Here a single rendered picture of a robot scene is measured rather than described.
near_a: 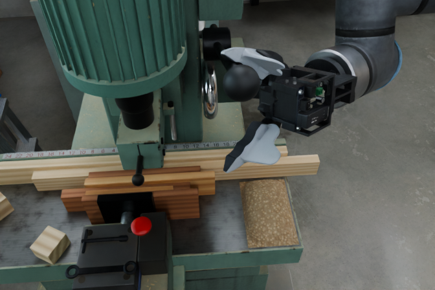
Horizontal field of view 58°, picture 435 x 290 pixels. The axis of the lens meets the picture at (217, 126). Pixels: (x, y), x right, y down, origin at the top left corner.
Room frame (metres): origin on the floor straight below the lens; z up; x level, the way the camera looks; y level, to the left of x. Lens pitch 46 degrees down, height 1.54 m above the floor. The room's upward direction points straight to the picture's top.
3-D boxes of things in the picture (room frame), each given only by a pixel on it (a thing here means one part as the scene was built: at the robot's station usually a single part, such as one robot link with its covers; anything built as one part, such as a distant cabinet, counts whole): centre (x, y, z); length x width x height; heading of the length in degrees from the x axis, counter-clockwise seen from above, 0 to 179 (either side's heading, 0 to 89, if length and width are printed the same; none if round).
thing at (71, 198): (0.41, 0.17, 0.92); 0.23 x 0.02 x 0.05; 94
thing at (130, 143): (0.48, 0.13, 1.03); 0.14 x 0.07 x 0.09; 4
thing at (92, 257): (0.27, 0.14, 0.99); 0.13 x 0.11 x 0.06; 94
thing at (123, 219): (0.33, 0.15, 0.95); 0.09 x 0.07 x 0.09; 94
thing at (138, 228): (0.29, 0.11, 1.02); 0.03 x 0.03 x 0.01
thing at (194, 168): (0.44, 0.14, 0.93); 0.21 x 0.02 x 0.05; 94
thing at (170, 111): (0.53, 0.09, 1.00); 0.02 x 0.02 x 0.10; 4
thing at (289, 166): (0.47, 0.08, 0.92); 0.55 x 0.02 x 0.04; 94
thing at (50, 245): (0.32, 0.28, 0.92); 0.05 x 0.04 x 0.03; 156
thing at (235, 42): (0.66, -0.01, 1.02); 0.09 x 0.07 x 0.12; 94
